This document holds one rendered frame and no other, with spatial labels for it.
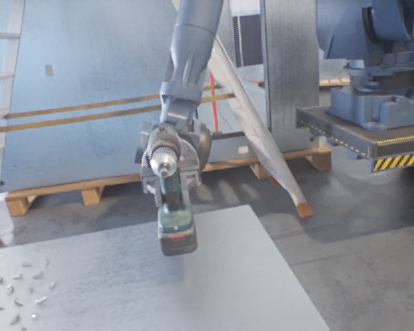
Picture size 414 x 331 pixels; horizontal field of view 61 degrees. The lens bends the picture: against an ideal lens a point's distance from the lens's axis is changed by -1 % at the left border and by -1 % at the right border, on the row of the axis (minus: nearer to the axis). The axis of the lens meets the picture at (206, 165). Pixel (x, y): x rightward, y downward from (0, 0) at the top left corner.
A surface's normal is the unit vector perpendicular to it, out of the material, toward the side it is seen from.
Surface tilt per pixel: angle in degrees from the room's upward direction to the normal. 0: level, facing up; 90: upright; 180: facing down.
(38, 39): 90
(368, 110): 90
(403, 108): 90
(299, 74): 90
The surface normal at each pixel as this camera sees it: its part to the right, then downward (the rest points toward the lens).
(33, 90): 0.11, 0.33
